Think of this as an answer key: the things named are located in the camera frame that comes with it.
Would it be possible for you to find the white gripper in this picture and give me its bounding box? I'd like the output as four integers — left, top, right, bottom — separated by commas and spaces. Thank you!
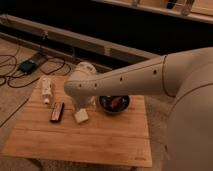
71, 62, 97, 109

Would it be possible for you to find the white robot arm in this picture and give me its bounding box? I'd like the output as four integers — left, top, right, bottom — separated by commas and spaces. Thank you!
64, 47, 213, 171

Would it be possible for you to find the dark bowl with food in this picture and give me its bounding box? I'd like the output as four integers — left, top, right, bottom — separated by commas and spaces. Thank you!
98, 95, 130, 115

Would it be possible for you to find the black remote control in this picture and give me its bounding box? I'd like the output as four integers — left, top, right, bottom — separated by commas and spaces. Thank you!
50, 102, 64, 123

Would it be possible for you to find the white plastic bottle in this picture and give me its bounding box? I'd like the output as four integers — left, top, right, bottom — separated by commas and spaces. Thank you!
41, 78, 52, 104

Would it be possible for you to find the black power adapter box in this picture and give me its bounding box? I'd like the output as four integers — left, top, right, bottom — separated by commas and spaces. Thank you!
18, 60, 37, 74

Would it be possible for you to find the black floor cable left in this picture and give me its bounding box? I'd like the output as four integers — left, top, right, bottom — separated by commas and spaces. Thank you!
0, 46, 72, 89

